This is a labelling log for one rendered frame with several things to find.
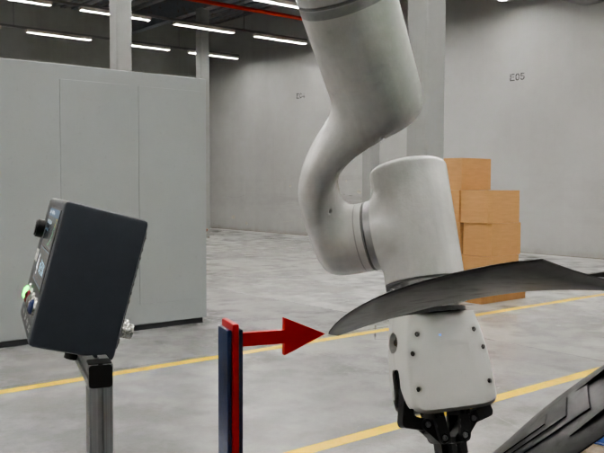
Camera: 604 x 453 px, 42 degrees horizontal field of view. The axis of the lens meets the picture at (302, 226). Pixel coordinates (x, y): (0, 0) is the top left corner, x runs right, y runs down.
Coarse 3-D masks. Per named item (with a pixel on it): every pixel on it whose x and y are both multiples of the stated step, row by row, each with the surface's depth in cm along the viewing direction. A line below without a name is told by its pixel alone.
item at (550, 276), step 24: (504, 264) 41; (528, 264) 41; (552, 264) 41; (408, 288) 47; (432, 288) 47; (456, 288) 47; (480, 288) 48; (504, 288) 48; (528, 288) 49; (552, 288) 48; (576, 288) 48; (600, 288) 47; (360, 312) 53; (384, 312) 55; (408, 312) 59
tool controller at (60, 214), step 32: (64, 224) 99; (96, 224) 100; (128, 224) 102; (64, 256) 99; (96, 256) 101; (128, 256) 102; (64, 288) 99; (96, 288) 101; (128, 288) 102; (32, 320) 100; (64, 320) 99; (96, 320) 101; (128, 320) 110; (96, 352) 101
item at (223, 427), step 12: (228, 336) 47; (228, 348) 47; (228, 360) 47; (228, 372) 47; (228, 384) 47; (228, 396) 47; (228, 408) 47; (228, 420) 47; (228, 432) 47; (228, 444) 47
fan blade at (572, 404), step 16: (576, 384) 77; (592, 384) 73; (560, 400) 76; (576, 400) 72; (592, 400) 70; (544, 416) 75; (560, 416) 72; (576, 416) 70; (592, 416) 67; (528, 432) 75; (544, 432) 72; (560, 432) 70; (576, 432) 68; (592, 432) 66; (512, 448) 75; (528, 448) 72; (544, 448) 70; (560, 448) 68; (576, 448) 66
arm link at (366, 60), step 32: (352, 0) 67; (384, 0) 68; (320, 32) 70; (352, 32) 69; (384, 32) 69; (320, 64) 73; (352, 64) 70; (384, 64) 70; (352, 96) 72; (384, 96) 72; (416, 96) 74; (352, 128) 74; (384, 128) 74; (320, 160) 77; (320, 192) 79; (320, 224) 81; (352, 224) 83; (320, 256) 84; (352, 256) 83
